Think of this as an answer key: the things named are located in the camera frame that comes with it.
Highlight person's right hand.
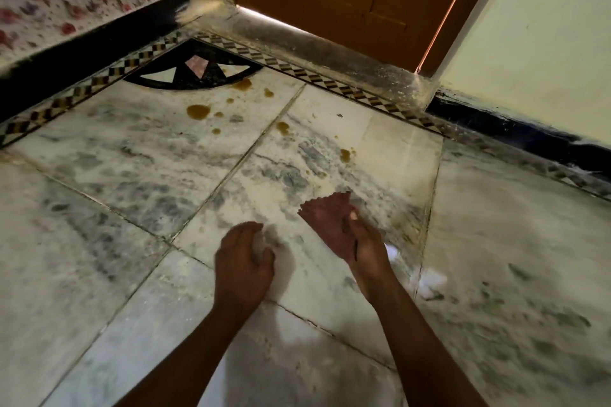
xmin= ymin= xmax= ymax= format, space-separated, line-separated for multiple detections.
xmin=345 ymin=211 xmax=400 ymax=303

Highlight person's left hand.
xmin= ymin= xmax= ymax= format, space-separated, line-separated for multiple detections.
xmin=213 ymin=222 xmax=277 ymax=321

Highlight maroon cleaning cloth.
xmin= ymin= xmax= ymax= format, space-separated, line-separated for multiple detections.
xmin=298 ymin=191 xmax=360 ymax=263

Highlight person's right forearm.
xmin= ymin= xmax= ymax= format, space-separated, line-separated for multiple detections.
xmin=362 ymin=280 xmax=488 ymax=407

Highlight person's left forearm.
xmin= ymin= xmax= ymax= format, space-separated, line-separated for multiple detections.
xmin=112 ymin=303 xmax=261 ymax=407

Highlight brown liquid spill spots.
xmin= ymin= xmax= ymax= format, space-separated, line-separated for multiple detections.
xmin=185 ymin=78 xmax=358 ymax=164

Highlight brown wooden door frame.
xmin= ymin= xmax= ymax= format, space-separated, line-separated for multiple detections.
xmin=414 ymin=0 xmax=512 ymax=78

